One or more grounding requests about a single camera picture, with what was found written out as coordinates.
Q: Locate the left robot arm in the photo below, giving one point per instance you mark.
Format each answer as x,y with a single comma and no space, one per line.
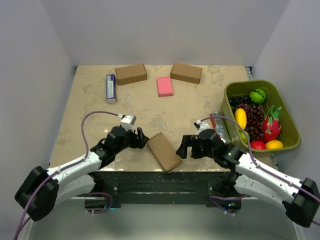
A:
38,193

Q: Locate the left folded cardboard box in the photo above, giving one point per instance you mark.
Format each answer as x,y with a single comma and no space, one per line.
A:
131,74

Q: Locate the green toy lime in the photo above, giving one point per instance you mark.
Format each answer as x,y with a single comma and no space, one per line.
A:
245,137

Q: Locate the black grape bunch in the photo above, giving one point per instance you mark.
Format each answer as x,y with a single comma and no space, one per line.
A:
235,101

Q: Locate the yellow toy lemon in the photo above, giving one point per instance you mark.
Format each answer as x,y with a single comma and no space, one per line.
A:
241,117

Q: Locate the pink dragon fruit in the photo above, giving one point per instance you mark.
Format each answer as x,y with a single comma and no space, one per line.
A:
271,125

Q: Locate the brown cardboard box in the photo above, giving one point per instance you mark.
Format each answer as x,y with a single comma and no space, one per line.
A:
164,152

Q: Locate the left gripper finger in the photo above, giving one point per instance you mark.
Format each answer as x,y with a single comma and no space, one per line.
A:
142,141
140,136

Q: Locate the red toy apple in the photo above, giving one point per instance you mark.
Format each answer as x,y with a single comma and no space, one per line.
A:
258,145

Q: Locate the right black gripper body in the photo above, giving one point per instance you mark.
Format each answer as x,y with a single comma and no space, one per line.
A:
198,151

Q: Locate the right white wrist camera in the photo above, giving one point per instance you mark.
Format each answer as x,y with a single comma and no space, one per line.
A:
201,126

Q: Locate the black base frame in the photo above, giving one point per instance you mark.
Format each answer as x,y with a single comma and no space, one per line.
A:
116,188

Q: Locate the olive green plastic bin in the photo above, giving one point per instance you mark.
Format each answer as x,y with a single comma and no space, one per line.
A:
289,135

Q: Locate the folded cardboard box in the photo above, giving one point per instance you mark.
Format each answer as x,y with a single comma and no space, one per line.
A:
186,73
131,74

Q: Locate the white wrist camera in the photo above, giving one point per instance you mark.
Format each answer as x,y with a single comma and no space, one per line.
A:
201,126
127,121

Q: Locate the dark red grape bunch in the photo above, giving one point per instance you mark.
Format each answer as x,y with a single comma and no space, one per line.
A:
255,118

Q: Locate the purple toothpaste box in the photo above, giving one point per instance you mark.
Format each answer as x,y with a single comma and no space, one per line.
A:
111,89

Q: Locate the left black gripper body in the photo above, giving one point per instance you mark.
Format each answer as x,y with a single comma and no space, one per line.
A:
130,140

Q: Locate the right folded cardboard box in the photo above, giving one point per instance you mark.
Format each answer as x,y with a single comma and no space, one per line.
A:
186,73

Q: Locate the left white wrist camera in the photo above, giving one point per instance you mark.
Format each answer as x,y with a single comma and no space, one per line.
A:
127,121

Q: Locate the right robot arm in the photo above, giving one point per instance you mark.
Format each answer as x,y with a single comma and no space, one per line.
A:
299,198

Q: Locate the green toy melon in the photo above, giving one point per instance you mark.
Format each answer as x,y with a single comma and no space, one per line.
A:
258,96

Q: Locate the pink sticky note pad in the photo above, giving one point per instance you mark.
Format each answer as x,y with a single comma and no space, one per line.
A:
164,86

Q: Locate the red silver snack packet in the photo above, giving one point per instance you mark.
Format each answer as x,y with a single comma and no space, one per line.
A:
219,127

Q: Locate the orange yellow mango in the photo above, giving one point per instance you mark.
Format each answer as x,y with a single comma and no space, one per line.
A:
274,144

